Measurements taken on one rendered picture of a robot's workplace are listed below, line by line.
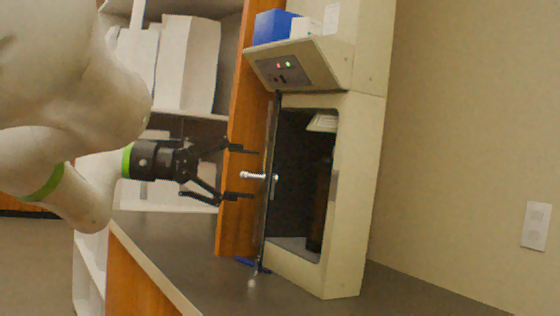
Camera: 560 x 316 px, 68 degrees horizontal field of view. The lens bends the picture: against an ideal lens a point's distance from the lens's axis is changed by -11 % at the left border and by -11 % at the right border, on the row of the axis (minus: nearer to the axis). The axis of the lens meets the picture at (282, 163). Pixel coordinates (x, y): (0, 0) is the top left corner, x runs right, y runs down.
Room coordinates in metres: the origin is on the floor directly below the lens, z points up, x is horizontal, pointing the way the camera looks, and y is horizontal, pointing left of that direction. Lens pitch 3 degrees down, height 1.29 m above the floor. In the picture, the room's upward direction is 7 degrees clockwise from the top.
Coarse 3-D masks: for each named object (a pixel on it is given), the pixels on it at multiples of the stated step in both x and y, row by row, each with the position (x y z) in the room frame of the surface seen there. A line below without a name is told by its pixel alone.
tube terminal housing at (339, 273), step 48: (288, 0) 1.27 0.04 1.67; (336, 0) 1.08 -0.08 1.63; (384, 0) 1.05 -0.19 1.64; (384, 48) 1.05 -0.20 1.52; (288, 96) 1.22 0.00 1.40; (336, 96) 1.05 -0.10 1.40; (384, 96) 1.06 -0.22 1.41; (336, 144) 1.03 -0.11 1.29; (336, 192) 1.01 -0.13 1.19; (336, 240) 1.02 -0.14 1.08; (336, 288) 1.03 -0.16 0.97
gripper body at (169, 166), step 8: (160, 152) 1.02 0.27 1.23; (168, 152) 1.02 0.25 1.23; (176, 152) 1.04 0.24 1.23; (184, 152) 1.03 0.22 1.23; (192, 152) 1.04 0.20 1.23; (160, 160) 1.01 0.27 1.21; (168, 160) 1.01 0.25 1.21; (176, 160) 1.03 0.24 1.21; (160, 168) 1.01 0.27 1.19; (168, 168) 1.01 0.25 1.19; (176, 168) 1.03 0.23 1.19; (184, 168) 1.04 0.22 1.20; (192, 168) 1.04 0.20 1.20; (160, 176) 1.02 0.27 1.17; (168, 176) 1.02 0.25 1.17; (176, 176) 1.03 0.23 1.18; (184, 176) 1.04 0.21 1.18
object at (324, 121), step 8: (320, 112) 1.14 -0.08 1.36; (328, 112) 1.12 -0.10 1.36; (336, 112) 1.12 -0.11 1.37; (312, 120) 1.16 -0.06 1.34; (320, 120) 1.13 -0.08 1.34; (328, 120) 1.11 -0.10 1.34; (336, 120) 1.11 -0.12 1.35; (312, 128) 1.13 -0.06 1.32; (320, 128) 1.11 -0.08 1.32; (328, 128) 1.10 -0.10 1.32; (336, 128) 1.10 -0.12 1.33
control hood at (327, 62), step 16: (256, 48) 1.15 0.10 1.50; (272, 48) 1.09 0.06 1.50; (288, 48) 1.04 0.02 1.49; (304, 48) 0.99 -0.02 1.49; (320, 48) 0.96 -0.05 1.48; (336, 48) 0.98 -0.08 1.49; (352, 48) 1.00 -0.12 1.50; (304, 64) 1.04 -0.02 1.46; (320, 64) 0.99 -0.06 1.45; (336, 64) 0.98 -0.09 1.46; (320, 80) 1.03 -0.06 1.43; (336, 80) 0.99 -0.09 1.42
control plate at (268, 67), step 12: (264, 60) 1.15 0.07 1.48; (276, 60) 1.11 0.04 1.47; (288, 60) 1.07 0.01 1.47; (264, 72) 1.20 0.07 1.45; (276, 72) 1.15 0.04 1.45; (288, 72) 1.11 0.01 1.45; (300, 72) 1.07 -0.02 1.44; (276, 84) 1.19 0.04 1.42; (288, 84) 1.15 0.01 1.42; (300, 84) 1.11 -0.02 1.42; (312, 84) 1.07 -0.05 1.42
